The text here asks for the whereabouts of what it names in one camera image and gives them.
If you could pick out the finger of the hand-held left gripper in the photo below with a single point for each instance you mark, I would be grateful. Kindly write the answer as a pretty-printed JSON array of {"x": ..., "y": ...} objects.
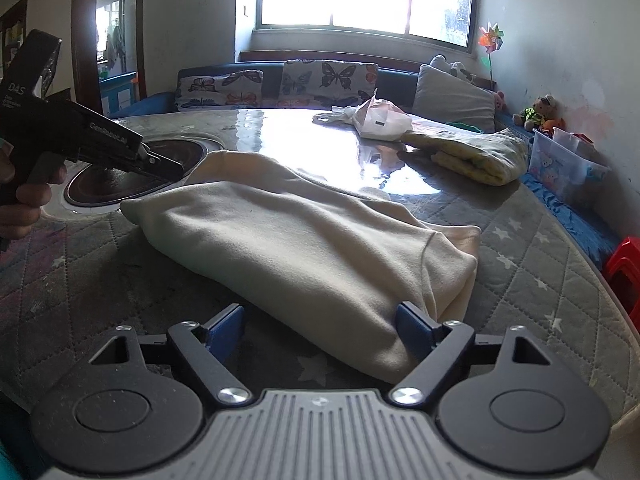
[{"x": 162, "y": 166}]

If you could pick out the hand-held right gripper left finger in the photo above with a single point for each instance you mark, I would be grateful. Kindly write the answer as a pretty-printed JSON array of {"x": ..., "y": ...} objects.
[{"x": 227, "y": 331}]

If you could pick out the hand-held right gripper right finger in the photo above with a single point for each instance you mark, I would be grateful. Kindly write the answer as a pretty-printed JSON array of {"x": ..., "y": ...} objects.
[{"x": 412, "y": 331}]

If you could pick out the cream sweatshirt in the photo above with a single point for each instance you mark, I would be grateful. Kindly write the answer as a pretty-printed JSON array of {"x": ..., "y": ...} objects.
[{"x": 300, "y": 250}]

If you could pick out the person's left hand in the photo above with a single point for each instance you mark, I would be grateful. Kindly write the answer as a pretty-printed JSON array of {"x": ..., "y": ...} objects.
[{"x": 30, "y": 199}]

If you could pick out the dark round bowl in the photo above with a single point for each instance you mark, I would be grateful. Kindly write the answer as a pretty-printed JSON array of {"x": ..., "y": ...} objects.
[{"x": 100, "y": 186}]

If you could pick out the blue and white cabinet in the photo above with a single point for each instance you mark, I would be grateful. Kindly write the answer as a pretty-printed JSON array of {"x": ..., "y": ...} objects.
[{"x": 119, "y": 94}]

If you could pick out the butterfly print cushion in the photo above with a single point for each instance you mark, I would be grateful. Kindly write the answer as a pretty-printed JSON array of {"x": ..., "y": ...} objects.
[
  {"x": 220, "y": 90},
  {"x": 325, "y": 82}
]

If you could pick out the dark wooden shelf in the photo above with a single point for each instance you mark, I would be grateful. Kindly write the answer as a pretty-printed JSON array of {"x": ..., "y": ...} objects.
[{"x": 12, "y": 35}]

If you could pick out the folded yellow blanket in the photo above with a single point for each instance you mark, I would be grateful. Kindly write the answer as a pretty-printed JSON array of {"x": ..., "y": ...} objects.
[{"x": 475, "y": 155}]

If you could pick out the blue ruffled cover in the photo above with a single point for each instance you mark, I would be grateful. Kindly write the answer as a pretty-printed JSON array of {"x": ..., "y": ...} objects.
[{"x": 570, "y": 215}]

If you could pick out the green plastic basin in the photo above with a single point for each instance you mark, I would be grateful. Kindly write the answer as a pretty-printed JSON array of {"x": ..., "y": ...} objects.
[{"x": 465, "y": 126}]

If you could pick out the white plastic bag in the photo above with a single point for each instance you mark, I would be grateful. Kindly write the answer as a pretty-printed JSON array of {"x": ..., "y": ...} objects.
[{"x": 380, "y": 119}]

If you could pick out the red plastic stool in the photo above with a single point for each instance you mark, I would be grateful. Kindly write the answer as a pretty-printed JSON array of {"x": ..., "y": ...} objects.
[{"x": 625, "y": 270}]

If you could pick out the clear plastic storage box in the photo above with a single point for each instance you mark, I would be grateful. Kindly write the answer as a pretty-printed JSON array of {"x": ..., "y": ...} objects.
[{"x": 560, "y": 165}]

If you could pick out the grey pillow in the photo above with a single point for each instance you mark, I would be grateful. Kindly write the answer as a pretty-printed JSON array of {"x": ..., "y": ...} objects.
[{"x": 452, "y": 100}]

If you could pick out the pink plush toy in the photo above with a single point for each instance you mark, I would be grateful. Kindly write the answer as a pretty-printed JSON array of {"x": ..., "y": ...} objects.
[{"x": 499, "y": 100}]

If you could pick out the blue sofa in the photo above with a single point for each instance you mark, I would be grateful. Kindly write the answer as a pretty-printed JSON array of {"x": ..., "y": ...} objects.
[{"x": 400, "y": 85}]

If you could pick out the teddy bear toy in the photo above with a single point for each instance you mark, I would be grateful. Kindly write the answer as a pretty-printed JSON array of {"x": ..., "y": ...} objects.
[{"x": 540, "y": 112}]

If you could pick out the white plush toy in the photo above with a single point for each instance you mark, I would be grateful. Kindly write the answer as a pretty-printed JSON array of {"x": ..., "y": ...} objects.
[{"x": 450, "y": 67}]

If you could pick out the colourful pinwheel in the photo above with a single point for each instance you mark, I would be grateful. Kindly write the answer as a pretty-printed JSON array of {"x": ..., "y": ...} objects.
[{"x": 490, "y": 40}]

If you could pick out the brown door frame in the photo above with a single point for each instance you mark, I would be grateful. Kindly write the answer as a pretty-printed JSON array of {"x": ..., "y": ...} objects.
[{"x": 82, "y": 35}]

